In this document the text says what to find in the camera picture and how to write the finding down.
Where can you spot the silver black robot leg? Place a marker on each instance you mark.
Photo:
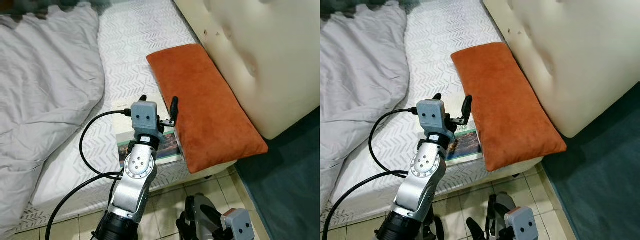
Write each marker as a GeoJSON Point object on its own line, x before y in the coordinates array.
{"type": "Point", "coordinates": [207, 210]}
{"type": "Point", "coordinates": [504, 206]}

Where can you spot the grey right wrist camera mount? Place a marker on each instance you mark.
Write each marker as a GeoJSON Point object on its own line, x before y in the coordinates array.
{"type": "Point", "coordinates": [239, 225]}
{"type": "Point", "coordinates": [522, 223]}

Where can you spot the orange pillow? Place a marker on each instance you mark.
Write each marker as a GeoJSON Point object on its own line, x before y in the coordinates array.
{"type": "Point", "coordinates": [510, 105]}
{"type": "Point", "coordinates": [210, 110]}

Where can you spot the white patterned mattress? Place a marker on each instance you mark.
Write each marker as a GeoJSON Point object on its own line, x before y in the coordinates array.
{"type": "Point", "coordinates": [130, 50]}
{"type": "Point", "coordinates": [435, 45]}

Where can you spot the white book with landscape photo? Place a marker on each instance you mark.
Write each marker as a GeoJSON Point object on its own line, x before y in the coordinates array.
{"type": "Point", "coordinates": [465, 147]}
{"type": "Point", "coordinates": [170, 147]}

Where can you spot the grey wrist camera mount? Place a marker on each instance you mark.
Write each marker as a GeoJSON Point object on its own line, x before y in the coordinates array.
{"type": "Point", "coordinates": [146, 119]}
{"type": "Point", "coordinates": [431, 116]}
{"type": "Point", "coordinates": [239, 225]}
{"type": "Point", "coordinates": [522, 223]}

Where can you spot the grey duvet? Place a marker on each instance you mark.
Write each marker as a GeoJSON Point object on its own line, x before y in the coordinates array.
{"type": "Point", "coordinates": [360, 85]}
{"type": "Point", "coordinates": [45, 85]}

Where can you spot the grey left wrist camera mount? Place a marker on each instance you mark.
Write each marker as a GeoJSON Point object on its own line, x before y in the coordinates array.
{"type": "Point", "coordinates": [431, 116]}
{"type": "Point", "coordinates": [146, 119]}

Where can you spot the cream tufted headboard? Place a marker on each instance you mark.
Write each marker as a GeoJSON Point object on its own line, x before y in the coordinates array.
{"type": "Point", "coordinates": [265, 55]}
{"type": "Point", "coordinates": [580, 55]}

